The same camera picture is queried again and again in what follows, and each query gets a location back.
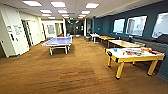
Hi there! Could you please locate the small white table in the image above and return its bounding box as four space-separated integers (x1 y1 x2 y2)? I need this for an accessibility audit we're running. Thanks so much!
88 32 101 44

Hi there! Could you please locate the long wooden table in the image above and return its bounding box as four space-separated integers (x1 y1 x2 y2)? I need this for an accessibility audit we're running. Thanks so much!
97 35 116 43

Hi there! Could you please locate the grey round trash can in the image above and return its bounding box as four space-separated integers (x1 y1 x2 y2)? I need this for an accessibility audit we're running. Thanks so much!
84 34 93 43

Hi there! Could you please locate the white glowing table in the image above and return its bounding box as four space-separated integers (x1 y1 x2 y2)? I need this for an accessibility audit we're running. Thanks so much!
104 47 166 81

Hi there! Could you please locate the rectangular ceiling light panel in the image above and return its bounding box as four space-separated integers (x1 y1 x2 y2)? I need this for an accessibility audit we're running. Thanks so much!
80 10 91 16
85 2 101 10
39 9 54 15
50 1 67 9
57 9 70 15
22 0 43 7

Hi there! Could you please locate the blue ping pong table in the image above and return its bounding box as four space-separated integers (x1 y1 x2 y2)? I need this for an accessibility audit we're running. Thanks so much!
41 36 74 56

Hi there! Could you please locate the bright wall window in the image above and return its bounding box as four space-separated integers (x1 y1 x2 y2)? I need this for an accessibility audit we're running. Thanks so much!
151 12 168 40
112 17 126 35
125 15 148 37

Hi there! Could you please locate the wooden square table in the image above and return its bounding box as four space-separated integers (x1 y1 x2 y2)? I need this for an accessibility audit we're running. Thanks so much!
107 38 146 50

